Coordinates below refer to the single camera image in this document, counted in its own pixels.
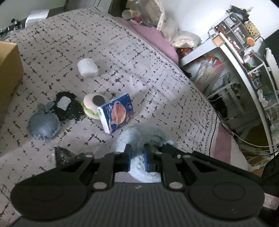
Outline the black knitted soft item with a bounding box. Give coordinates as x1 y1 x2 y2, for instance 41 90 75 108
52 91 84 121

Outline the fluffy grey white plush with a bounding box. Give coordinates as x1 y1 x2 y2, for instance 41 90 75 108
115 123 175 183

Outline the blue tissue pack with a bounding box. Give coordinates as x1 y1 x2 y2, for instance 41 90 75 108
97 94 134 134

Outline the white soft roll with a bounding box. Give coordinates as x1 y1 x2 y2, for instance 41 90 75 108
77 58 99 78

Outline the dark glittery small object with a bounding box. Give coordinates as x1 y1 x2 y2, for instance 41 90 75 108
54 146 76 167

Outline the patterned grey bedspread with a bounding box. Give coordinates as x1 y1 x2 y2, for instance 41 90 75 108
1 8 217 226

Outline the brown cardboard box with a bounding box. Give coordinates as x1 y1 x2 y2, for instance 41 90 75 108
0 41 24 125

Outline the white desk shelf unit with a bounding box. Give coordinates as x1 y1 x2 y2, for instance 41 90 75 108
179 11 278 155

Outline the pink pillow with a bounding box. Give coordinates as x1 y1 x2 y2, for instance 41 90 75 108
116 17 179 65

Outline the white plastic bags pile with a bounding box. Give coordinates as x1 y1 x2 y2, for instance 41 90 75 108
157 18 201 49

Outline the white storage box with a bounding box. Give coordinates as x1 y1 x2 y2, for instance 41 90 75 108
25 9 50 27

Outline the paper cup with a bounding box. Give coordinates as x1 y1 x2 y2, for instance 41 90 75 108
122 9 136 20

